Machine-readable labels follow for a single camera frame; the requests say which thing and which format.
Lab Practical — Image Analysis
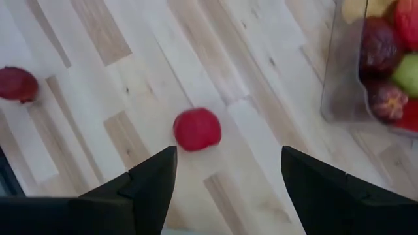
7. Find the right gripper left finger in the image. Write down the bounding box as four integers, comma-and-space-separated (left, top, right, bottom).
78, 145, 178, 235

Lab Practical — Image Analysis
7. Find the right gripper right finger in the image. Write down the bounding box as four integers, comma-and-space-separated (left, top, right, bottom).
280, 145, 376, 235

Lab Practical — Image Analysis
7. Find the red apple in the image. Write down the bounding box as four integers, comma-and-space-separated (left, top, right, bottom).
393, 99, 418, 133
172, 107, 223, 153

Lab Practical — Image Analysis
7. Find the red speckled pomegranate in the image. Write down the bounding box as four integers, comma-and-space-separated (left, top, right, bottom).
365, 80, 409, 124

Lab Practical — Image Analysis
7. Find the green apple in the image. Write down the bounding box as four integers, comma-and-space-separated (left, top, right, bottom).
391, 53, 418, 99

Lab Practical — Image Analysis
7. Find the dark red wrinkled fruit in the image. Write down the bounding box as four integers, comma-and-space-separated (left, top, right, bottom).
359, 16, 405, 78

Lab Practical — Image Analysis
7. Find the yellow pear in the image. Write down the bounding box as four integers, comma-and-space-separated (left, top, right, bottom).
341, 0, 396, 24

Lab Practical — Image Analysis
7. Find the red orange mango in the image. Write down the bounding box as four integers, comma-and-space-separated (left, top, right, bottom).
390, 0, 418, 52

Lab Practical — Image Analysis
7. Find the clear plastic bin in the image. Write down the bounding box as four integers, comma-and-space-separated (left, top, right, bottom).
319, 0, 418, 140

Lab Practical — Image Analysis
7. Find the small dark red plum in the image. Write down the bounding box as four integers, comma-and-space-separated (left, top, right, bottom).
0, 66, 39, 104

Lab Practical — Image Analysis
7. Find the black aluminium table frame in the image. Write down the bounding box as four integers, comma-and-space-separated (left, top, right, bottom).
0, 146, 26, 197

